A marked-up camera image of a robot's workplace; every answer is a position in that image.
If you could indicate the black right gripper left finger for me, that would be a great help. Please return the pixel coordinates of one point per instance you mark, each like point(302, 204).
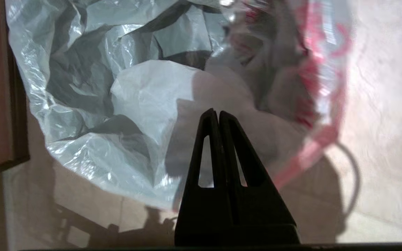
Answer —
point(204, 216)

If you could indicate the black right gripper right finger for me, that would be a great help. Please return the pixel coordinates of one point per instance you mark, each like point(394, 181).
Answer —
point(257, 216)

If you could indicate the clear pink-edged new trash bag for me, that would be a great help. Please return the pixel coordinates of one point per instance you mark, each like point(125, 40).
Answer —
point(134, 87)

